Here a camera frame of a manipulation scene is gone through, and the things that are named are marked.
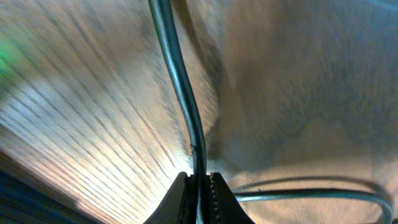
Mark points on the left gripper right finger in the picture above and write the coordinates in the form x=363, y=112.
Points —
x=224, y=207

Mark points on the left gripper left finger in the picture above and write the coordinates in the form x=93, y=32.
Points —
x=179, y=205

